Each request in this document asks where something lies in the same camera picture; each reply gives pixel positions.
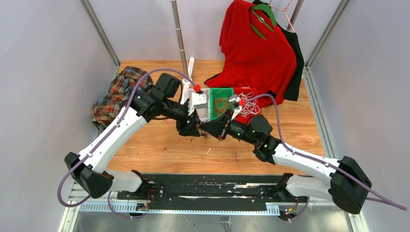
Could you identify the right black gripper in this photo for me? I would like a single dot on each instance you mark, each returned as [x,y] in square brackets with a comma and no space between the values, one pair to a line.
[216,127]

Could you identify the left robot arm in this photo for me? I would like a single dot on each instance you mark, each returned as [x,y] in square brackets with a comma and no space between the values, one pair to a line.
[89,167]

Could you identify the white rack base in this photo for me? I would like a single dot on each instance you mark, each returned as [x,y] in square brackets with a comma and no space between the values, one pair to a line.
[186,83]

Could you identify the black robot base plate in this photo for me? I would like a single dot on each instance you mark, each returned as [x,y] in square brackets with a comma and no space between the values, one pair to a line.
[212,192]

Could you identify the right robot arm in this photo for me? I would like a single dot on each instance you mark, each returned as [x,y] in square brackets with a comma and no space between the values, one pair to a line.
[341,181]

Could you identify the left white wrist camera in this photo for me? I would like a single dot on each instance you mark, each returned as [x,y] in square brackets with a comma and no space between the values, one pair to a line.
[197,101]

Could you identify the red t-shirt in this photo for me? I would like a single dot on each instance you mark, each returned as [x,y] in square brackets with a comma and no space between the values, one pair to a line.
[236,42]

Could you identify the right silver rack pole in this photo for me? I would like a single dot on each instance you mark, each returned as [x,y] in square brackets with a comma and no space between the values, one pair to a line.
[293,17]

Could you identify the black t-shirt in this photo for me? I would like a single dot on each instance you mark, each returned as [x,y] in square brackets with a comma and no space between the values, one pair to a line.
[277,61]

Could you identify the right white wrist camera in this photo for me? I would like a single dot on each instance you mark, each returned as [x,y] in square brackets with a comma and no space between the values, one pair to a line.
[237,103]

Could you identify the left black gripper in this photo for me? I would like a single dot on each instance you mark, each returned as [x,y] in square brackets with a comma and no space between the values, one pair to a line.
[186,128]

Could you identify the pink wire hanger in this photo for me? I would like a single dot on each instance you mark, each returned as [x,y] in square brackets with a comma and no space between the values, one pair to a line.
[284,6]

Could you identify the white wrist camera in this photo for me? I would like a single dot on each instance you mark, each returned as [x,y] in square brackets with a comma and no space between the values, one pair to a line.
[197,101]
[237,103]

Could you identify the plaid flannel shirt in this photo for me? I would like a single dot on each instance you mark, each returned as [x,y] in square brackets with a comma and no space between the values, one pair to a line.
[107,108]

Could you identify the green clothes hanger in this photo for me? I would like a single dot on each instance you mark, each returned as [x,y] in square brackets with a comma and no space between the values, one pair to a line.
[267,12]

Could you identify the silver rack pole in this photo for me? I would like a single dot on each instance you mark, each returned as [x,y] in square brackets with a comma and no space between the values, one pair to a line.
[179,37]
[293,17]

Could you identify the red plastic bin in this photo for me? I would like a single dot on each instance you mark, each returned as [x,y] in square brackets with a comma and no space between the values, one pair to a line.
[250,109]

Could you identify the white plastic bin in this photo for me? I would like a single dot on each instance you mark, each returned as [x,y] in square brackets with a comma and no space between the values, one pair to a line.
[205,114]

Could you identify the green plastic bin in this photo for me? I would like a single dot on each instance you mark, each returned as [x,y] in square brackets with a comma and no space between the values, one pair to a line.
[219,101]

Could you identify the aluminium frame rail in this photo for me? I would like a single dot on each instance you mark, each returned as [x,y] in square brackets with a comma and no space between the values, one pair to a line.
[109,214]

